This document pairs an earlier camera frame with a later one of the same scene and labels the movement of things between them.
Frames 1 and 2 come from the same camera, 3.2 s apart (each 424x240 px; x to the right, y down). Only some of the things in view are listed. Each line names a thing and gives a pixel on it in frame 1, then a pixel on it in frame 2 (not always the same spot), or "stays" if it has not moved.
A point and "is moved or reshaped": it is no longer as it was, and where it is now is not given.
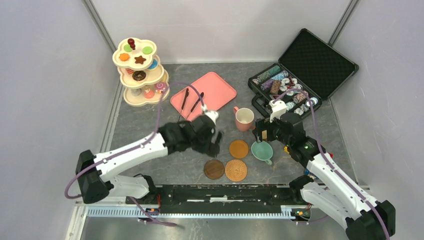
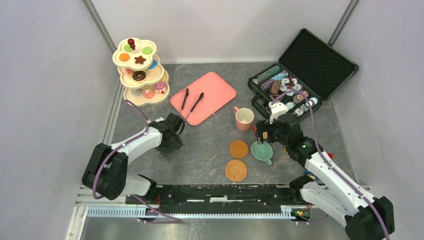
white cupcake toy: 136,92 stays
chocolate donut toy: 139,75 stays
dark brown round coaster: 214,169 is moved or reshaped
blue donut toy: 154,64 stays
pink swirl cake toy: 160,87 stays
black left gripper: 210,148 to 176,143
